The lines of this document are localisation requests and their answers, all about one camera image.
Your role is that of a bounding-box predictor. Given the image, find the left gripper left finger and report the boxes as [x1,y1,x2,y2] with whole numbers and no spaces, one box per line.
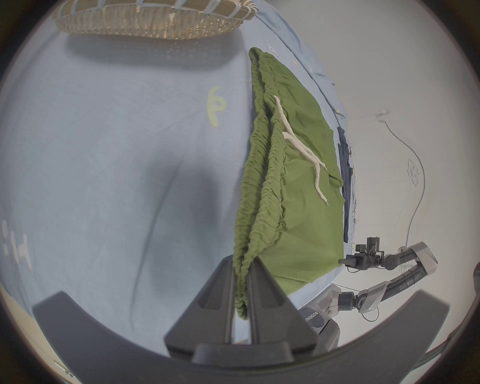
[164,256,235,359]

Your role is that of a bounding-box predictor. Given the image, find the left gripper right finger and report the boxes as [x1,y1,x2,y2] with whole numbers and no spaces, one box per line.
[249,258,320,357]

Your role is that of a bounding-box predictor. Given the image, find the green shorts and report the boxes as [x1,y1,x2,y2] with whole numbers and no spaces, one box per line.
[232,47,346,319]

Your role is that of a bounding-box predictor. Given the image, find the dark blue garment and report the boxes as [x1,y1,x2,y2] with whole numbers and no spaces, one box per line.
[336,127,357,242]

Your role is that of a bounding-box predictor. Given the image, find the bed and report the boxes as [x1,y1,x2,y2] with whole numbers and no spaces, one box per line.
[0,0,428,349]

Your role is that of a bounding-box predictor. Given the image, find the round woven basket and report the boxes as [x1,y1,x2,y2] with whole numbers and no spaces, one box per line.
[52,0,259,40]

